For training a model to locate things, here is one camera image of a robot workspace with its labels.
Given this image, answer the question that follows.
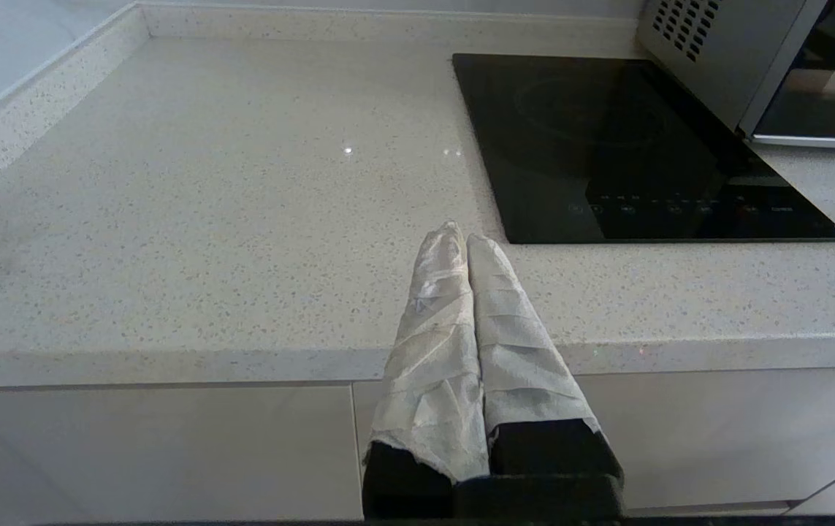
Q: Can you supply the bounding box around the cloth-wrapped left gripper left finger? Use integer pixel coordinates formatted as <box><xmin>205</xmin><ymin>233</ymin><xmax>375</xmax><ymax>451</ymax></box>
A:
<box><xmin>362</xmin><ymin>221</ymin><xmax>491</xmax><ymax>519</ymax></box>

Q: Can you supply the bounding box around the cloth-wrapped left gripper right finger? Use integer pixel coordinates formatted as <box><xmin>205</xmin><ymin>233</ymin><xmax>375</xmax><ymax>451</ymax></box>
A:
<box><xmin>467</xmin><ymin>234</ymin><xmax>626</xmax><ymax>477</ymax></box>

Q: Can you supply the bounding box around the silver black microwave oven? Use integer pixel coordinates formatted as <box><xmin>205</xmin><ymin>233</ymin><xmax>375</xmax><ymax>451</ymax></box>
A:
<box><xmin>636</xmin><ymin>0</ymin><xmax>831</xmax><ymax>134</ymax></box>

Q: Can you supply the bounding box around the black glass induction cooktop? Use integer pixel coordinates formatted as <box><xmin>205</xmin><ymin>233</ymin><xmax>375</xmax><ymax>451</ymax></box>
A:
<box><xmin>452</xmin><ymin>53</ymin><xmax>835</xmax><ymax>245</ymax></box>

